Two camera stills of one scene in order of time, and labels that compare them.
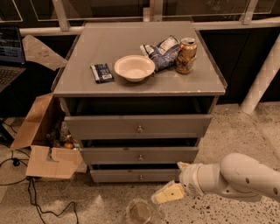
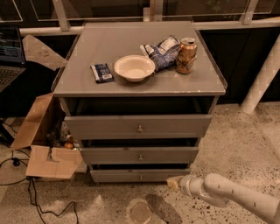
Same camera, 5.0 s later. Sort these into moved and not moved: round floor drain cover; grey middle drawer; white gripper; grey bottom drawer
Moved: white gripper
Not moved: grey bottom drawer; round floor drain cover; grey middle drawer
